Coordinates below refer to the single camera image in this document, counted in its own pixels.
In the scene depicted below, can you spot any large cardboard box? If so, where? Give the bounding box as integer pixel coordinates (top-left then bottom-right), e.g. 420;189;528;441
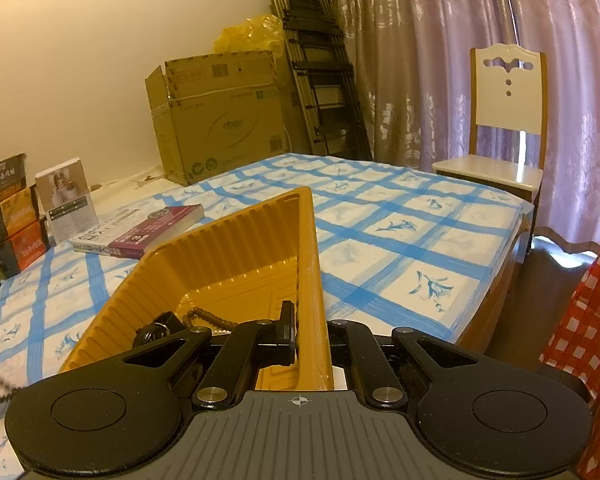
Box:
145;50;301;187

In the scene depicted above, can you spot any maroon and white book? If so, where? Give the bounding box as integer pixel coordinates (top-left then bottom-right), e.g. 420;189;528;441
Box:
71;204;205;260

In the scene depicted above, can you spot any white photo print box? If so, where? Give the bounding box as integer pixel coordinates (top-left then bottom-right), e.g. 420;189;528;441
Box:
34;157;100;245

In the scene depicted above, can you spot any yellow plastic bag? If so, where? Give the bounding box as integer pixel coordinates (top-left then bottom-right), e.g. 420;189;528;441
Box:
215;14;286;55

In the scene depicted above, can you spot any red instant noodle box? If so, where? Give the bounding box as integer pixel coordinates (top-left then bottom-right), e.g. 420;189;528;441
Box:
0;219;48;278

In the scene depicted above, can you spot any yellow plastic tray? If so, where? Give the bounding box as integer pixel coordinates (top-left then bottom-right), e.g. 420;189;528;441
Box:
57;186;336;393

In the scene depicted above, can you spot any red checkered cloth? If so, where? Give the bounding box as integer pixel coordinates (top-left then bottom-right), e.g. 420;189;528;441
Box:
537;225;600;480

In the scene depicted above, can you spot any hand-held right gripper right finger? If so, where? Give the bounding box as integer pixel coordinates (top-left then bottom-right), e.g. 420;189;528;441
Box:
326;317;481;409

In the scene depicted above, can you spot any black wrist watch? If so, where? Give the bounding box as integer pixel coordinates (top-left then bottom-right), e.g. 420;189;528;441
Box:
131;311;188;350

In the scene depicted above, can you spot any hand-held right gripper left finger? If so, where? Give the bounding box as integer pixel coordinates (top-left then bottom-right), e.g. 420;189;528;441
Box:
122;300;301;411

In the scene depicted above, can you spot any folding metal ladder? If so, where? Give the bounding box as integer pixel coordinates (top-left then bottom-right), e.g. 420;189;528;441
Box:
267;0;373;161

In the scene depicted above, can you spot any blue checked bed sheet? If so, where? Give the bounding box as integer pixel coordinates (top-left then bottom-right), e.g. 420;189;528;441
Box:
0;151;531;480

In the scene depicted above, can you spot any pink patterned curtain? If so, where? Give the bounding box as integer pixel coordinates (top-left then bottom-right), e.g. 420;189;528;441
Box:
327;0;600;256

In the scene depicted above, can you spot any white wooden chair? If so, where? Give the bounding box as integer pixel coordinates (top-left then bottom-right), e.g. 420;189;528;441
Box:
431;44;548;256

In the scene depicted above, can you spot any brown bead necklace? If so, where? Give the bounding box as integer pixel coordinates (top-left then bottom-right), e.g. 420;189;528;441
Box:
180;306;238;337

